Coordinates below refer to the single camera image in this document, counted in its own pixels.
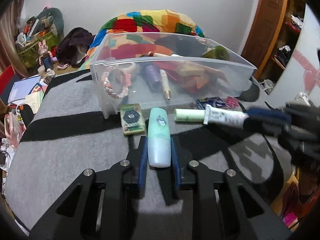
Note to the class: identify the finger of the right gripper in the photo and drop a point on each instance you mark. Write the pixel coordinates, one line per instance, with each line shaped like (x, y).
(264, 114)

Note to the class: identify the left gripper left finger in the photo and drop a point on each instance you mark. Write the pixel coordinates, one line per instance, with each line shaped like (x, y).
(98, 205)

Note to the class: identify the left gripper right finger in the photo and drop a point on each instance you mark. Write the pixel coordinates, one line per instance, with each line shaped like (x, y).
(225, 206)

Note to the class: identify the pink hair clip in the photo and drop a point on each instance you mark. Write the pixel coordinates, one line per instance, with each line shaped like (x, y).
(232, 102)

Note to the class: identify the white ointment tube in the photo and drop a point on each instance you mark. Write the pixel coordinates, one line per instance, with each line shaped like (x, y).
(213, 115)

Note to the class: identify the blue staples box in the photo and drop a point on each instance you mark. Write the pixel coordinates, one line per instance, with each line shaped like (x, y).
(214, 102)

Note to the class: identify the green round jar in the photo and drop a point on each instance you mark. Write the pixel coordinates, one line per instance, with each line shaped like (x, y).
(219, 53)

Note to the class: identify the red gold packet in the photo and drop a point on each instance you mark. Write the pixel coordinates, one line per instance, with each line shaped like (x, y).
(192, 84)

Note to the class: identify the pale green miniso tube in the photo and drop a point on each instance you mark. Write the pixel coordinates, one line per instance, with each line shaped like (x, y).
(189, 115)

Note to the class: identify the small tan wooden block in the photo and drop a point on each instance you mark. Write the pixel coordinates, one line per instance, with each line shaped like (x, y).
(189, 70)

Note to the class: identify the mint green bottle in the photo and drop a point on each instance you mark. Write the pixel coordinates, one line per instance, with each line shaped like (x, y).
(159, 139)

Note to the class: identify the green patterned small box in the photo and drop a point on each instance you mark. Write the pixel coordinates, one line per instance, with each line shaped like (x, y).
(132, 120)

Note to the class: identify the white floral pen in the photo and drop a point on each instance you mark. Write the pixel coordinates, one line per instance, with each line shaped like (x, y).
(165, 84)

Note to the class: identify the purple black tube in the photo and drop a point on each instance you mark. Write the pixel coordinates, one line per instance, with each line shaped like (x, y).
(151, 74)

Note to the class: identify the red white lip stick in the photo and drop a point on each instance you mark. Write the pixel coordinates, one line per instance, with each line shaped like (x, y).
(155, 54)

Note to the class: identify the white suitcase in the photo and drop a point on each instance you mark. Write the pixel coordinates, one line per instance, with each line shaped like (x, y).
(303, 99)

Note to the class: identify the grey black blanket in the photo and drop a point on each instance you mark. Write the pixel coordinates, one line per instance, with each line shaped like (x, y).
(69, 134)

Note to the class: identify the wooden door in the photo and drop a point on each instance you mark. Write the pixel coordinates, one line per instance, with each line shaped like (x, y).
(264, 33)

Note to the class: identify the black garment on bed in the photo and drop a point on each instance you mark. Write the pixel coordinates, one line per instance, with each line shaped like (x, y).
(183, 46)

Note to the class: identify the wooden shelf unit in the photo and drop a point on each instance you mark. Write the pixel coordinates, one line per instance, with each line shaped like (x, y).
(288, 37)

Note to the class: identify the pink hand model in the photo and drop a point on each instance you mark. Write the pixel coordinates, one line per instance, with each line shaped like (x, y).
(13, 130)

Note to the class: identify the black orange tool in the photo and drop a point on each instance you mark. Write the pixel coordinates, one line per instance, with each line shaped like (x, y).
(27, 114)

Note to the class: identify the clear plastic storage bin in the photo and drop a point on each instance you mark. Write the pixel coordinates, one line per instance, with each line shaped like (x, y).
(114, 88)

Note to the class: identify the blue booklet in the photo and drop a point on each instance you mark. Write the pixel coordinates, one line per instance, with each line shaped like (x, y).
(21, 89)

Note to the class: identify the colourful patchwork duvet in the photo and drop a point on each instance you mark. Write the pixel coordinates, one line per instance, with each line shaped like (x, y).
(164, 21)

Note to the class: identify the pink rabbit figurine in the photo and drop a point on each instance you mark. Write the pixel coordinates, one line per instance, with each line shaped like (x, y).
(45, 56)

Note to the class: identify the dark purple clothes pile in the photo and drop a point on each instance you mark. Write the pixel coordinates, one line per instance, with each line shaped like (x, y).
(73, 49)

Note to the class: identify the red box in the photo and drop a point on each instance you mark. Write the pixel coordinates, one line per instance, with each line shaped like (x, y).
(5, 77)

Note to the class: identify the green storage basket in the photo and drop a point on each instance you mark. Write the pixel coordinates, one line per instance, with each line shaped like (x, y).
(29, 55)

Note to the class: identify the grey neck pillow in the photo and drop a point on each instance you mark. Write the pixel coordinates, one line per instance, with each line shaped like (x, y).
(53, 20)

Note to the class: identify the striped curtain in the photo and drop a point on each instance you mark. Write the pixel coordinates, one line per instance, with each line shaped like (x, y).
(9, 55)

